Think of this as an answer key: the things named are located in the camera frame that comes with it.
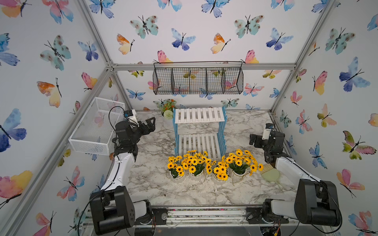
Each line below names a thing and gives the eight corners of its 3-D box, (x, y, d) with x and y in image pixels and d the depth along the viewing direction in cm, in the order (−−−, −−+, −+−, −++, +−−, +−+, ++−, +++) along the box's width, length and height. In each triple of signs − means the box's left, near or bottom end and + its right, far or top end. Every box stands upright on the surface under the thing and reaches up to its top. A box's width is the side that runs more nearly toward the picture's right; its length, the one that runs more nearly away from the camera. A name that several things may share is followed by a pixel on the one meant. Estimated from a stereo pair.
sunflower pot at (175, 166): (170, 181, 86) (166, 170, 73) (172, 166, 92) (168, 154, 79) (184, 181, 86) (182, 170, 73) (185, 166, 92) (183, 154, 79)
